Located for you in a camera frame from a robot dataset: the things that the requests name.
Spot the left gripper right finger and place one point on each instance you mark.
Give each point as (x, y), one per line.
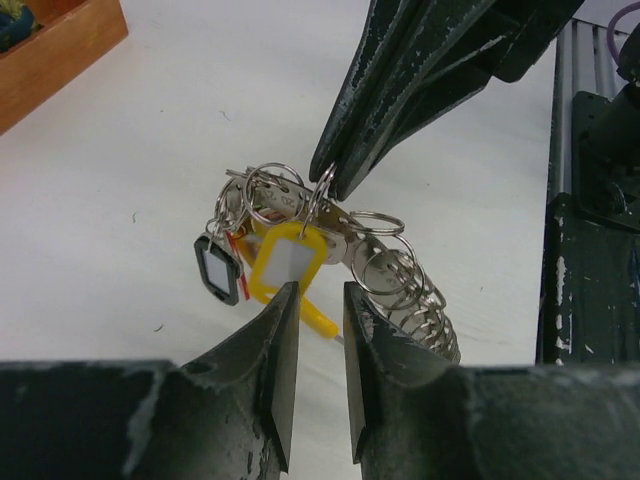
(416, 415)

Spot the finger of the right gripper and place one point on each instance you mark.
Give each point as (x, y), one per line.
(449, 54)
(385, 27)

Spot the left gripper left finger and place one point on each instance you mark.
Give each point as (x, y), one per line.
(227, 414)

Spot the yellow tag key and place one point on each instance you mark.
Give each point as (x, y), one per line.
(292, 249)

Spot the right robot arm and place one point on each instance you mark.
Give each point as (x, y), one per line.
(589, 310)

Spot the black tag key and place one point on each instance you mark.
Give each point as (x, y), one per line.
(219, 267)

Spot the red tag key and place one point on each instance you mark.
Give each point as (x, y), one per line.
(242, 281)

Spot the wooden compartment tray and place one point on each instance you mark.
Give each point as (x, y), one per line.
(71, 36)

